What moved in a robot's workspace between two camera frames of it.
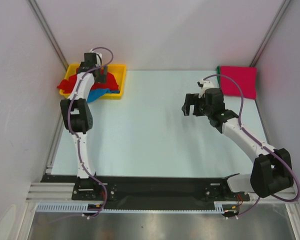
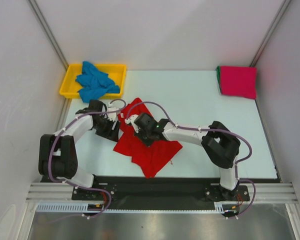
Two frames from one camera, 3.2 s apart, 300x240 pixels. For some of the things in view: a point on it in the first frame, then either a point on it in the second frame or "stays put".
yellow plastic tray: [119, 71] stays put
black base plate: [148, 189] stays put
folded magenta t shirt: [245, 76] stays put
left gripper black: [101, 79] to [112, 134]
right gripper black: [190, 101] to [148, 143]
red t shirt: [70, 85] to [149, 159]
